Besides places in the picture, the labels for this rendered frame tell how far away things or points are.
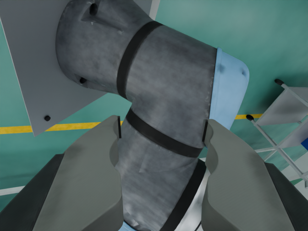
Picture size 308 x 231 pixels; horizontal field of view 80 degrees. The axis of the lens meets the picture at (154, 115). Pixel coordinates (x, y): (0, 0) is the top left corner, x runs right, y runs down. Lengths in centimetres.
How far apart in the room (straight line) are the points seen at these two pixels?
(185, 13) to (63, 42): 123
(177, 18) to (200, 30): 22
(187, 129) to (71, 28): 18
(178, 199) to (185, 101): 11
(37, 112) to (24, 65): 8
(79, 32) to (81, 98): 14
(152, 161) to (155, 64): 11
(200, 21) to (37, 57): 134
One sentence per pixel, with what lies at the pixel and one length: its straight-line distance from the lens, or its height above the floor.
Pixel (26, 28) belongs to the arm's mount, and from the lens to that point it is 25.
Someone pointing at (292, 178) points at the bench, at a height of 73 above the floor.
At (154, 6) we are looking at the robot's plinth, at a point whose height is 75.
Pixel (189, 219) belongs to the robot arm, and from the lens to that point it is 24.
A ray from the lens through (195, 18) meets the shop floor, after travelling 149.
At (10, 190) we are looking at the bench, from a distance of 230.
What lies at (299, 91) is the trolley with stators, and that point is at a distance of 264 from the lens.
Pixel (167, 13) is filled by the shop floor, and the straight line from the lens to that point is 138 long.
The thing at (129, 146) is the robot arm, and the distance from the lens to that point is 23.
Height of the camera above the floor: 122
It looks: 40 degrees down
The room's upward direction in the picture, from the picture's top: 157 degrees clockwise
